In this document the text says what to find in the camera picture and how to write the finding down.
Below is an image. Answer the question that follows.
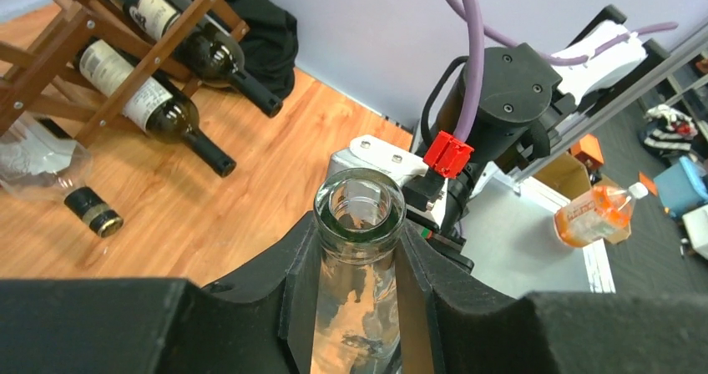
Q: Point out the orange liquid plastic bottle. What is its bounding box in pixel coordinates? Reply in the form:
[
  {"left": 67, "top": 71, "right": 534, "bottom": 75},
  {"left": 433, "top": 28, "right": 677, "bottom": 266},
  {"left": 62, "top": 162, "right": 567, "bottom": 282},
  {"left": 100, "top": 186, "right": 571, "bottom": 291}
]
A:
[{"left": 554, "top": 181, "right": 650, "bottom": 248}]

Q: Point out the black cloth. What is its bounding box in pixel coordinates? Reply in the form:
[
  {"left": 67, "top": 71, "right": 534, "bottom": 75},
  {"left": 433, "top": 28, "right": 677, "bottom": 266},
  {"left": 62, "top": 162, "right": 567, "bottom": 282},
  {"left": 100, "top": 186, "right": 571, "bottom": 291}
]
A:
[{"left": 225, "top": 0, "right": 299, "bottom": 99}]

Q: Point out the brown wooden wine rack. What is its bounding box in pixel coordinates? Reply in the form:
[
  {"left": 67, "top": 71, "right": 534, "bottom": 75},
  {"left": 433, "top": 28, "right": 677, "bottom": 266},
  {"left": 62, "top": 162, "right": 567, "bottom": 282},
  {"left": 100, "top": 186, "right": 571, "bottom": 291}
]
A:
[{"left": 1, "top": 0, "right": 249, "bottom": 146}]

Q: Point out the clear bottle black cap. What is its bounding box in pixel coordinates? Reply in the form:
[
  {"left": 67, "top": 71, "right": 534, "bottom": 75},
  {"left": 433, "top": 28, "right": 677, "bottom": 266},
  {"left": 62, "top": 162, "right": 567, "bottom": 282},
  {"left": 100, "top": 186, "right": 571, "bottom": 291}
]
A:
[{"left": 1, "top": 113, "right": 124, "bottom": 238}]

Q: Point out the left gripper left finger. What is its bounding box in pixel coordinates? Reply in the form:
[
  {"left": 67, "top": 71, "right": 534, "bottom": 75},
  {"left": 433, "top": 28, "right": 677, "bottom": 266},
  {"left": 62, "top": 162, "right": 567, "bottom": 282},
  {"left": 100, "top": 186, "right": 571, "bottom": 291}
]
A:
[{"left": 1, "top": 212, "right": 320, "bottom": 373}]

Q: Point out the dark wine bottle left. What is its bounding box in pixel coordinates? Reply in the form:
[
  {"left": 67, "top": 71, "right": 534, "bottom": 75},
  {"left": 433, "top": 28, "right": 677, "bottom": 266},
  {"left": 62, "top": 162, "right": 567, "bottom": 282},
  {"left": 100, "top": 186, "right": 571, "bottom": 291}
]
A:
[{"left": 73, "top": 38, "right": 236, "bottom": 177}]

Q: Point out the clear glass bottle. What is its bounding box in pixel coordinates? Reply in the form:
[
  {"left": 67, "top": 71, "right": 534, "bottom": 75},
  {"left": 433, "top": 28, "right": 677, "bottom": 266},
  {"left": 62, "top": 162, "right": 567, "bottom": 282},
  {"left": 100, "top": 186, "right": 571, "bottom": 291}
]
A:
[{"left": 311, "top": 168, "right": 405, "bottom": 373}]

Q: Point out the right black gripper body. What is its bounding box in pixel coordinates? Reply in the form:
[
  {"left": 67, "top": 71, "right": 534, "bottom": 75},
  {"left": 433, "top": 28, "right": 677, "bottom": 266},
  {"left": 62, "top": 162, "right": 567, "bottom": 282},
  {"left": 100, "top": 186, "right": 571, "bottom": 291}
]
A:
[{"left": 402, "top": 178, "right": 474, "bottom": 272}]

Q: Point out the cardboard box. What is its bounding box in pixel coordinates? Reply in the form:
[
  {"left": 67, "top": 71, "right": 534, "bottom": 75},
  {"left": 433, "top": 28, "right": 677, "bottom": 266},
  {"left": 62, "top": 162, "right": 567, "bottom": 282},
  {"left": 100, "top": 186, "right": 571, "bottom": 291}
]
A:
[{"left": 534, "top": 153, "right": 593, "bottom": 200}]

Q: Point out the dark wine bottle right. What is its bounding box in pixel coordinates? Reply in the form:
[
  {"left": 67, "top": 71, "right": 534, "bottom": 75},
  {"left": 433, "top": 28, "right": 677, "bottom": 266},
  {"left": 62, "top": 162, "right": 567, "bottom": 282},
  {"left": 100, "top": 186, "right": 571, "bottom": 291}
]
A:
[{"left": 110, "top": 0, "right": 283, "bottom": 118}]

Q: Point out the dark wine bottle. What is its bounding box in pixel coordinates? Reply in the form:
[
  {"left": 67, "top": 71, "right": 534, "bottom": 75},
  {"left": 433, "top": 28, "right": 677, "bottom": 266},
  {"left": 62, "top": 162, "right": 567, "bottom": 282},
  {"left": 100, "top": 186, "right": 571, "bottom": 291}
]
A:
[
  {"left": 110, "top": 0, "right": 283, "bottom": 118},
  {"left": 73, "top": 38, "right": 236, "bottom": 177}
]

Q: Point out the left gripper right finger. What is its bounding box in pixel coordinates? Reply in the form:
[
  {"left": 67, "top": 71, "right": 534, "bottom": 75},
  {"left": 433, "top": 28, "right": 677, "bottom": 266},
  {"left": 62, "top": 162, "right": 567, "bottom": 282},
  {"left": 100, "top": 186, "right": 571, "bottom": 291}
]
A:
[{"left": 395, "top": 224, "right": 707, "bottom": 373}]

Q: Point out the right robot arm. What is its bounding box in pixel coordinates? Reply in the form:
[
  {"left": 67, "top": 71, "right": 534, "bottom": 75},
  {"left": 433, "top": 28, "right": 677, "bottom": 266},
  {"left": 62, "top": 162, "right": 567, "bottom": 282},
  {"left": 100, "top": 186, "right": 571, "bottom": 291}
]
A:
[{"left": 403, "top": 5, "right": 674, "bottom": 270}]

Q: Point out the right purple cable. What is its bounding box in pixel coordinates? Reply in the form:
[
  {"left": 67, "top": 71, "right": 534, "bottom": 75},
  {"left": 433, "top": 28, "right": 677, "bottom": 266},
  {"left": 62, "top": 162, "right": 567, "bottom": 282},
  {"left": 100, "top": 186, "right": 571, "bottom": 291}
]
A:
[{"left": 433, "top": 0, "right": 680, "bottom": 146}]

